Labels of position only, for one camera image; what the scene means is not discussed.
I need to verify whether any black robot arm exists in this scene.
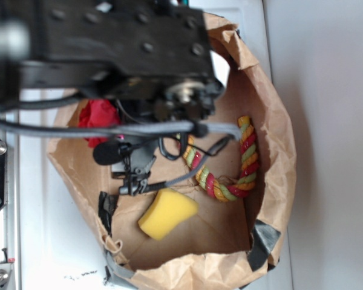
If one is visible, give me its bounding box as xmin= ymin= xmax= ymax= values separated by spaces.
xmin=0 ymin=1 xmax=225 ymax=196

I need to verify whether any grey braided cable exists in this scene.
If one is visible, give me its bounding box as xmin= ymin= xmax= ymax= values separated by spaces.
xmin=0 ymin=116 xmax=242 ymax=190

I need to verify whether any aluminium frame rail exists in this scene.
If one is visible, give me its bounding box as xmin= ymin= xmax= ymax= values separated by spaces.
xmin=0 ymin=129 xmax=21 ymax=289

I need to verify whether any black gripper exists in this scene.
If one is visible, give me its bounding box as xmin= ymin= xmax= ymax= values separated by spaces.
xmin=110 ymin=136 xmax=167 ymax=196

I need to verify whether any yellow sponge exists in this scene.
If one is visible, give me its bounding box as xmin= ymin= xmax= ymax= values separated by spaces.
xmin=138 ymin=188 xmax=199 ymax=240

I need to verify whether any black foam microphone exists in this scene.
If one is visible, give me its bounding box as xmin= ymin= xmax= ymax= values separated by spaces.
xmin=93 ymin=140 xmax=122 ymax=166

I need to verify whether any twisted multicolour rope toy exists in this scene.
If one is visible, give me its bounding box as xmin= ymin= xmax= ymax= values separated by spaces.
xmin=195 ymin=116 xmax=260 ymax=202

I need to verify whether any red paper ball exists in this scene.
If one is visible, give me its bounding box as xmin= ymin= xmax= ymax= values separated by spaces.
xmin=77 ymin=99 xmax=122 ymax=148

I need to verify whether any brown paper bag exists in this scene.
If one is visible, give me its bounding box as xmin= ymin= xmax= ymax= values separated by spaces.
xmin=47 ymin=14 xmax=296 ymax=289

